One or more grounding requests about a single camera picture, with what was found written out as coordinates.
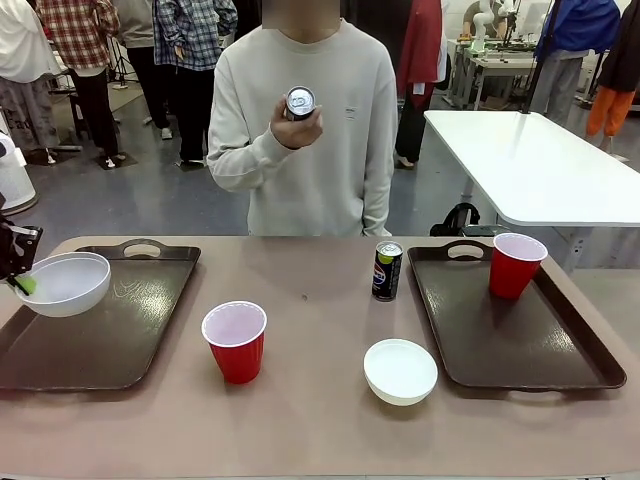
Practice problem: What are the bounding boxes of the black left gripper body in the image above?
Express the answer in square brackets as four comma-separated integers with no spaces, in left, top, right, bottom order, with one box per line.
[0,214,45,282]

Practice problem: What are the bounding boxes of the large white plastic bowl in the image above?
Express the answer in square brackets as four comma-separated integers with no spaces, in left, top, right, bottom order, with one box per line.
[14,251,112,319]

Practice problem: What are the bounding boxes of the black soda can silver top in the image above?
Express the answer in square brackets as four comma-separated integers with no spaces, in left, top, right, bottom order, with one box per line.
[284,85,318,123]

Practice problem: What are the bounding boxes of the person's right forearm beige sleeve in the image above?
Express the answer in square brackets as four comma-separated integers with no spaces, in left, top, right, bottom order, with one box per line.
[206,127,297,192]

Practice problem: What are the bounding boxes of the person's right hand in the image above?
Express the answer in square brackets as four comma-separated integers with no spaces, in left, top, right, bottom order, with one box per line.
[269,101,324,150]

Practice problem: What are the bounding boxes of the white cylindrical appliance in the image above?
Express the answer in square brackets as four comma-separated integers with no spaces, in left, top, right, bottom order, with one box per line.
[0,144,40,217]

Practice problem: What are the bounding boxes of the dark brown serving tray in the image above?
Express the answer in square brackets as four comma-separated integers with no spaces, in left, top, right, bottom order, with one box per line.
[406,239,629,393]
[0,238,203,393]

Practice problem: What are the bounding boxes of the bystander in red plaid shirt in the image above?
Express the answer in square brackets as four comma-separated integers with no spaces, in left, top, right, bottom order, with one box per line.
[35,0,123,170]

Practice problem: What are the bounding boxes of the red plastic party cup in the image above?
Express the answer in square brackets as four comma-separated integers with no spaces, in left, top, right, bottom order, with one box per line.
[487,232,550,301]
[200,299,269,386]

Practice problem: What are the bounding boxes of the bystander in grey top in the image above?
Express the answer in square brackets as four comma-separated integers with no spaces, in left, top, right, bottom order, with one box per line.
[115,0,174,140]

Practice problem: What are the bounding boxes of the bystander in blue plaid shirt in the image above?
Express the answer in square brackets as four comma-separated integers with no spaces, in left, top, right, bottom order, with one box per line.
[151,0,239,167]

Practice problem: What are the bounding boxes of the person in beige sweatshirt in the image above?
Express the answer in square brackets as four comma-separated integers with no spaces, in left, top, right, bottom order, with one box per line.
[206,17,400,238]

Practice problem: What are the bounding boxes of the black Pepsi can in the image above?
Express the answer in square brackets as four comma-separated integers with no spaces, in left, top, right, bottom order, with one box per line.
[370,240,405,303]

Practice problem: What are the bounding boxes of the small white plastic bowl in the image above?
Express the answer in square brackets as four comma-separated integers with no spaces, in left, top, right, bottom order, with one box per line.
[362,337,440,407]

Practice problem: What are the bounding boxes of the bystander in red coat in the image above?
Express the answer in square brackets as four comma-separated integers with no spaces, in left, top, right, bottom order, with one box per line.
[394,0,450,170]

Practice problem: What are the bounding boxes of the black office chair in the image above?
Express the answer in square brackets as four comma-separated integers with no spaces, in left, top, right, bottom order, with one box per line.
[429,202,511,238]

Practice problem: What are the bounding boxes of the grey lab workbench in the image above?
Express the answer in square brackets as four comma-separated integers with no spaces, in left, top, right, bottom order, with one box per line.
[446,37,551,110]

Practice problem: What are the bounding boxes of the white side table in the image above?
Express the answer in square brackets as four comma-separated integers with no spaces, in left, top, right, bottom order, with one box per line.
[422,109,640,274]

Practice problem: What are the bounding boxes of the black vertical pole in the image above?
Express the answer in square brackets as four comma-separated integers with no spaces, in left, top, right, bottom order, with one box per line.
[520,0,557,116]

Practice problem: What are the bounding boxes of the bystander in blue jacket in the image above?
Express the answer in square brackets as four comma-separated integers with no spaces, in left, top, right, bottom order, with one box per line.
[531,0,622,129]

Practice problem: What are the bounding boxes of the bystander in orange trousers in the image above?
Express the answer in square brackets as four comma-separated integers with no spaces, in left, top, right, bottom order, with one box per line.
[584,0,640,151]

